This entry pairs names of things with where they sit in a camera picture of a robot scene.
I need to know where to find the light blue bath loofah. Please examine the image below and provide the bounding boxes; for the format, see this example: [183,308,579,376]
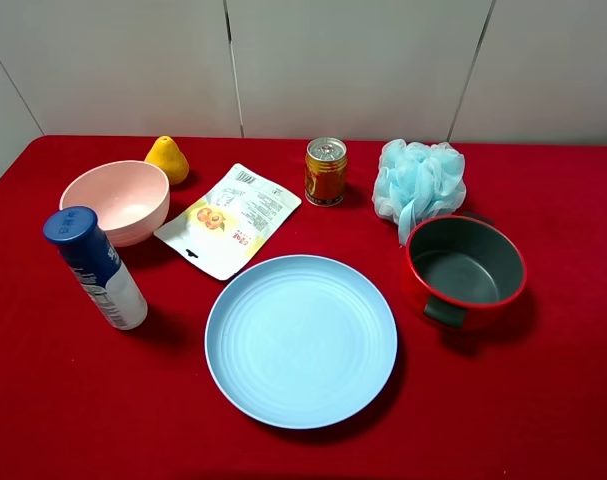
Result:
[372,139,467,246]

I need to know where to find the gold beverage can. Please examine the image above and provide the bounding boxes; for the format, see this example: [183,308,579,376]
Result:
[305,137,348,207]

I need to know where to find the white snack pouch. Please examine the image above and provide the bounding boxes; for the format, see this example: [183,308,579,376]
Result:
[154,163,301,281]

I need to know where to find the light blue plastic plate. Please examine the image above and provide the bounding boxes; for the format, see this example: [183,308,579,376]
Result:
[204,255,398,430]

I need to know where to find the yellow pear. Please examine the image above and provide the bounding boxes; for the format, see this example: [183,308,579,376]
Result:
[144,136,190,185]

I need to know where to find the red pot with grey interior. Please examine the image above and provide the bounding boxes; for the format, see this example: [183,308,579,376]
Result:
[401,215,527,332]

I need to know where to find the pink plastic bowl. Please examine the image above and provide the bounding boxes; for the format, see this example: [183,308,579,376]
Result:
[59,160,170,247]

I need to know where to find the blue capped white bottle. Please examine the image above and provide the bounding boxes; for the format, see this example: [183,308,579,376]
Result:
[43,206,148,330]

